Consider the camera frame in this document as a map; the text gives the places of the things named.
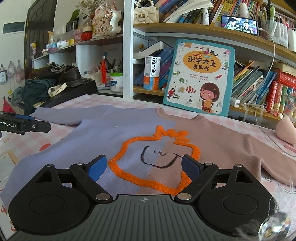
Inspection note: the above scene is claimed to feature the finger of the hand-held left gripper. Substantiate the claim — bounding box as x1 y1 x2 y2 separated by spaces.
20 120 52 135

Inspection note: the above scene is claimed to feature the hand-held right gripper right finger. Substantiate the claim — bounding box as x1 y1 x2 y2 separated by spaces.
174 154 253 204

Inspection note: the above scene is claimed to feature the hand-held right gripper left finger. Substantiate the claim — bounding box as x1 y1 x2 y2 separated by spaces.
35 155 114 204

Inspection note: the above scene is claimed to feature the pink and purple sweater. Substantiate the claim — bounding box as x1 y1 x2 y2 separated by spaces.
0 104 296 205

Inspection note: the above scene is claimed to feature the dark green cloth pile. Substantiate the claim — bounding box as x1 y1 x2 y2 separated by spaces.
10 79 50 116

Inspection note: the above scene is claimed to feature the pink hanging pouch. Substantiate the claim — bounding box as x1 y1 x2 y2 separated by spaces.
7 61 16 78
15 60 25 81

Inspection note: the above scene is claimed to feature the black flat box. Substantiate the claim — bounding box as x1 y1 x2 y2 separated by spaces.
14 77 98 109

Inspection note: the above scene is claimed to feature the dark shoe with wavy trim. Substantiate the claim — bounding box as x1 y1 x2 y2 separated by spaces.
32 61 67 80

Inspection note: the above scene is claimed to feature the dark brown leather shoe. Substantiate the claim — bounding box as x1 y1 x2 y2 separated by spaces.
58 65 82 87

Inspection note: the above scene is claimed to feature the red tassel charm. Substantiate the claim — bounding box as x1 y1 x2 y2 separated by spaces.
100 39 109 84

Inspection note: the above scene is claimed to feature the white jar with green rim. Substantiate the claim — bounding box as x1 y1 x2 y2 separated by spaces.
110 73 123 93

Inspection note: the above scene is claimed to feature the teal children's picture book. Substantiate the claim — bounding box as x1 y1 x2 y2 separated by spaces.
162 39 236 117

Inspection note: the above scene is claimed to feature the dark wooden door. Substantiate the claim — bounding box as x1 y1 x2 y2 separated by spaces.
23 0 57 67

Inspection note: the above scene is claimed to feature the bunch of pencils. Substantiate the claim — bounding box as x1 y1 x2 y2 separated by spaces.
102 58 123 75

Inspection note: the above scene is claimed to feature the pink plush toy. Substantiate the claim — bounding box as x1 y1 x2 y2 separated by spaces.
276 115 296 146

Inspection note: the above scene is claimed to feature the fluffy charm with clear bead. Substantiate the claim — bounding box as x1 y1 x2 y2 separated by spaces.
235 209 293 241

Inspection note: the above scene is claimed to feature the white and orange carton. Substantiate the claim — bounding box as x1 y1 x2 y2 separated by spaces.
143 56 161 91

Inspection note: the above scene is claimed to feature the row of thin picture books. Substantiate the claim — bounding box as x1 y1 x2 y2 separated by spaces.
231 60 277 105

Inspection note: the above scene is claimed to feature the red and white figurine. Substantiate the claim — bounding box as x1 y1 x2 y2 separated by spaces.
82 23 93 39

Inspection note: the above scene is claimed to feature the group of blue books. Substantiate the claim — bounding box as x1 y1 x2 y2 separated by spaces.
134 47 175 90

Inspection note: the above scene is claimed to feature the white and wood shelf unit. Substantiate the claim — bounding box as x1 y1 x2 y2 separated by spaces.
32 0 296 121

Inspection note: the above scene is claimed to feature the green leafy plant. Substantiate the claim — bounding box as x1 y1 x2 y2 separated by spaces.
69 8 89 24

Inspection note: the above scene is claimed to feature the pink and white cat ornament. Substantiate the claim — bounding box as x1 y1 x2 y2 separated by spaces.
92 6 122 39

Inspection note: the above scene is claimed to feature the open white-paged book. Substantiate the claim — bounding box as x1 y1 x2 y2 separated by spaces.
133 40 173 59

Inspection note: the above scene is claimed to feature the dried flower bunch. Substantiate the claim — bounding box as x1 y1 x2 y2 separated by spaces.
74 0 102 11

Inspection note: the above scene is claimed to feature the smartphone with lit screen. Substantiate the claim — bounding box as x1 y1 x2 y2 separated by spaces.
221 15 259 36

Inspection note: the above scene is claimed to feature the cream quilted handbag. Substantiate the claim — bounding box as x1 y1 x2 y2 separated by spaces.
134 0 160 24

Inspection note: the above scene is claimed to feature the white desk organizer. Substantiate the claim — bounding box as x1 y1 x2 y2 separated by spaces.
259 5 296 52

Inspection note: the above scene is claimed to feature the row of colourful books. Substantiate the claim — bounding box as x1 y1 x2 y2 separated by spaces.
157 0 262 26

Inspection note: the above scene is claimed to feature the white charging cable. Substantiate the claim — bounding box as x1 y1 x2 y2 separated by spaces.
254 28 296 158

